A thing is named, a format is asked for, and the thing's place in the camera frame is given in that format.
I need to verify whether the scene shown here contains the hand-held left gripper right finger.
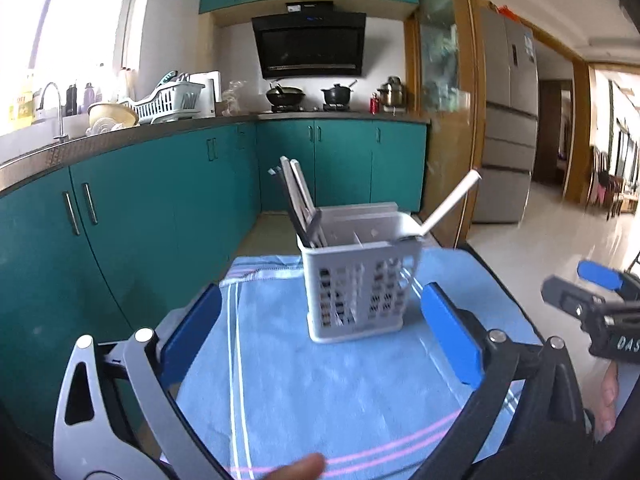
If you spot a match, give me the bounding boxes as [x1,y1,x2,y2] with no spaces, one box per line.
[410,282,594,480]

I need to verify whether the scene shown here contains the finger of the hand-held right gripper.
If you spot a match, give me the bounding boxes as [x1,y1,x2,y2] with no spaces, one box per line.
[576,259,640,295]
[541,275,608,323]

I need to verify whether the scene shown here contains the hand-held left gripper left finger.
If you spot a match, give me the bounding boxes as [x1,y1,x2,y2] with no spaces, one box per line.
[52,282,223,480]

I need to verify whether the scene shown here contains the white plastic utensil holder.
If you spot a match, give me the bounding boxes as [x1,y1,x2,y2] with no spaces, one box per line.
[297,202,426,346]

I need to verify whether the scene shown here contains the person's right hand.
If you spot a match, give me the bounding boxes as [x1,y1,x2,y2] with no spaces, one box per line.
[597,362,623,436]

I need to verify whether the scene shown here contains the person's left hand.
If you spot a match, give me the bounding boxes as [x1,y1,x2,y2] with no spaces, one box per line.
[257,452,327,480]

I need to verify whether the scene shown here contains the dining chairs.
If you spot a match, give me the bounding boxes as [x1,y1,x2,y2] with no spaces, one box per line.
[589,144,632,221]

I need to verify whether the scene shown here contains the blue striped cloth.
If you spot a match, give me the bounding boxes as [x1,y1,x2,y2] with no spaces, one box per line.
[160,252,544,480]

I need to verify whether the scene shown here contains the silver refrigerator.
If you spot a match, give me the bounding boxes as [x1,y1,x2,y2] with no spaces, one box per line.
[472,5,540,225]

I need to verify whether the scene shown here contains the white dish rack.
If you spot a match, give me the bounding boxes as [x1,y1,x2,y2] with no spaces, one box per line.
[121,71,206,125]

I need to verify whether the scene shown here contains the beige bowl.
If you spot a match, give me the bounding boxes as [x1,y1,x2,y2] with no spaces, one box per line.
[87,102,140,132]

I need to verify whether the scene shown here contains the clear plastic bag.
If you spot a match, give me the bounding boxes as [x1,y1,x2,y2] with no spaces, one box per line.
[222,80,252,116]

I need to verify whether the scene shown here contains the white appliance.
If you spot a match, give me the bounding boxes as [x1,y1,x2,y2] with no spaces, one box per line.
[192,71,222,119]

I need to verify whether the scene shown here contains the wood framed glass door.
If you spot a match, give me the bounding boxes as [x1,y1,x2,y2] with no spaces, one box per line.
[405,0,489,248]

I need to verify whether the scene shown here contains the black wok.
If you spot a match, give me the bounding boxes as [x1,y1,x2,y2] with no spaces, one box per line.
[265,81,306,109]

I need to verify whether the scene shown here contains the steel pot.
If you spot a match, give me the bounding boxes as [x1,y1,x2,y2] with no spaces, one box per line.
[377,76,407,109]

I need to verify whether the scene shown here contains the gas stove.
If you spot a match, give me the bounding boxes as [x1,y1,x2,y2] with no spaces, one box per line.
[270,104,362,114]

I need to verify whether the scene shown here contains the chrome faucet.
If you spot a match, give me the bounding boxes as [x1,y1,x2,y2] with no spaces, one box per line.
[34,81,69,142]

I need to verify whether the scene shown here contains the black pot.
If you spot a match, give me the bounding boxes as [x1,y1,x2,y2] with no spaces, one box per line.
[321,80,359,107]

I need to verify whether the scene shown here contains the yellow bottle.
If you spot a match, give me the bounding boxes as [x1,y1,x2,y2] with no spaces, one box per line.
[10,72,37,128]

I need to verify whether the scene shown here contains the black range hood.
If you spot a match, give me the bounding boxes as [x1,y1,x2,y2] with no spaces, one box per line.
[251,1,367,80]

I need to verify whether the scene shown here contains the white utensil handle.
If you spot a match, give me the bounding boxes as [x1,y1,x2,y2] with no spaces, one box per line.
[417,170,483,237]

